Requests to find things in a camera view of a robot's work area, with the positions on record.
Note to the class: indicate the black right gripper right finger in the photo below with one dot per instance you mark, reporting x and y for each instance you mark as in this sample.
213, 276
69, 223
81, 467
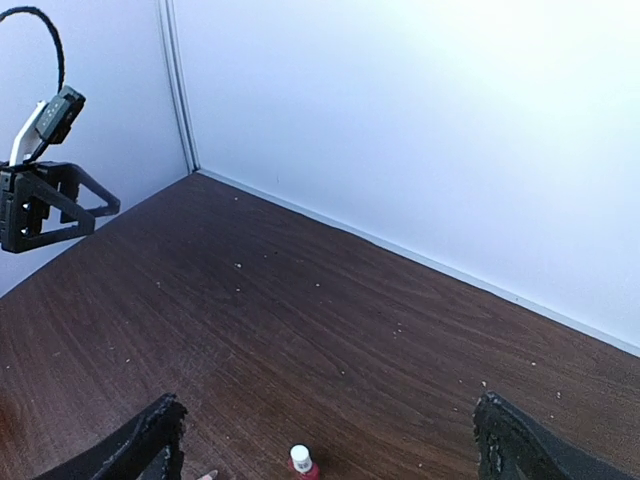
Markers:
512, 445

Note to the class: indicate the mannequin hand with long nails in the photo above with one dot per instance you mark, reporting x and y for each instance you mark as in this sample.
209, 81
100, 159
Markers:
212, 475

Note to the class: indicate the left aluminium corner post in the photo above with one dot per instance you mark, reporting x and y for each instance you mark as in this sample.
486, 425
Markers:
174, 68

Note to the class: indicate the white nail polish cap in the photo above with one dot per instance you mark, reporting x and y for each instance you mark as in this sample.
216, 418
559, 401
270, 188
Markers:
300, 457

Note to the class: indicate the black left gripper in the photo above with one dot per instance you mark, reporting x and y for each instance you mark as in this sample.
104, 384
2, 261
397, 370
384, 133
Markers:
39, 205

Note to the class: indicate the red nail polish bottle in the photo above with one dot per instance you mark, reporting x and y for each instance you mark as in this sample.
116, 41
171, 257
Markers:
312, 474

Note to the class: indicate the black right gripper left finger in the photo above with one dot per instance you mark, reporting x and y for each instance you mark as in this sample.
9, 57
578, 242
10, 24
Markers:
148, 446

